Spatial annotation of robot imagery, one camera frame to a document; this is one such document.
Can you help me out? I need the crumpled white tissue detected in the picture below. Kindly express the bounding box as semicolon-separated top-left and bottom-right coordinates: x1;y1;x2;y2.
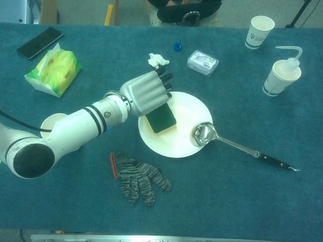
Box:
147;52;170;71

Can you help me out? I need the black bag with metal ring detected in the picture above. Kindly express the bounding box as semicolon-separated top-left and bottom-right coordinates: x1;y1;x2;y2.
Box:
156;2;223;26

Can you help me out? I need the teal table cloth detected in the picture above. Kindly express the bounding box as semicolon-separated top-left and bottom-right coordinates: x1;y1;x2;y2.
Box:
0;22;323;231

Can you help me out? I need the brown cardboard box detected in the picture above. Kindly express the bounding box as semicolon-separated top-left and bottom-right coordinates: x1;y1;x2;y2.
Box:
39;0;60;25

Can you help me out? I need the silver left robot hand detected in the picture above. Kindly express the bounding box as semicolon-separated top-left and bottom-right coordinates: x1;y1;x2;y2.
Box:
119;67;174;117

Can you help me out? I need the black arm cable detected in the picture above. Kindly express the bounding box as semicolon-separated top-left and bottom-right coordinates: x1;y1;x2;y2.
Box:
0;110;53;132

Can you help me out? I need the yellow green tissue pack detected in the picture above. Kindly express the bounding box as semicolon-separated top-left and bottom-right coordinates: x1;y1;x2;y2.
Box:
24;42;83;98

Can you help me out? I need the silver metal frame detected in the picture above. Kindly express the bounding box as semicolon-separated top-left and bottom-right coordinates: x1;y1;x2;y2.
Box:
0;0;41;25

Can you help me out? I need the paper cup blue logo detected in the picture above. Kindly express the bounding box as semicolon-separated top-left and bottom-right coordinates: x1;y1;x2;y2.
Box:
244;15;276;50

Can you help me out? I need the empty white paper cup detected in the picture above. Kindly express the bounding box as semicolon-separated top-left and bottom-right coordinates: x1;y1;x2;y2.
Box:
40;113;69;139

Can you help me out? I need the black tripod stand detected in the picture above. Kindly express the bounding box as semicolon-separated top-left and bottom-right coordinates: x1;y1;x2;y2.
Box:
285;0;313;28

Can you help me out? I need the seated person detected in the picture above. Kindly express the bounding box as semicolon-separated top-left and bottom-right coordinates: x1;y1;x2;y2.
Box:
145;0;224;27

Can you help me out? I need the grey striped work glove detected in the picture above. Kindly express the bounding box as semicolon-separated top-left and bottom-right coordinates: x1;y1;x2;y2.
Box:
110;152;172;207

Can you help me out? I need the black smartphone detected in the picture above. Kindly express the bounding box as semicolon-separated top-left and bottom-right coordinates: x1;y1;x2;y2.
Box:
16;27;65;61

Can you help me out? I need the white round plate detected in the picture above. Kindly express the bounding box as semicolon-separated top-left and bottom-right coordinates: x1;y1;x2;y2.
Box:
138;91;214;158

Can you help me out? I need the wash bottle in cup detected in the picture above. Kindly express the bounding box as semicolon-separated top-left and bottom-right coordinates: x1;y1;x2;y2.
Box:
262;60;302;97

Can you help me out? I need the clear plastic box purple label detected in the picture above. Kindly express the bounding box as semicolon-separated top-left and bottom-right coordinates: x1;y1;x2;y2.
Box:
187;49;220;78

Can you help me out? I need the green yellow sponge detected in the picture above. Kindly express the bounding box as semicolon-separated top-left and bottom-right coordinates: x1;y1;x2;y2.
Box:
145;102;177;135

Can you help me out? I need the aluminium table edge rail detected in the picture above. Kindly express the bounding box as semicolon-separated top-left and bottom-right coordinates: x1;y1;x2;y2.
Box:
30;233;323;242

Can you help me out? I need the white squeeze wash bottle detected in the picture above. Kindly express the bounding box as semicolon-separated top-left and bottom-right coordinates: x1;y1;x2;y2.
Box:
275;45;303;76

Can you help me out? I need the steel serving spoon black handle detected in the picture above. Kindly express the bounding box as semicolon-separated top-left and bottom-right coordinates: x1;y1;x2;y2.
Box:
189;122;301;172

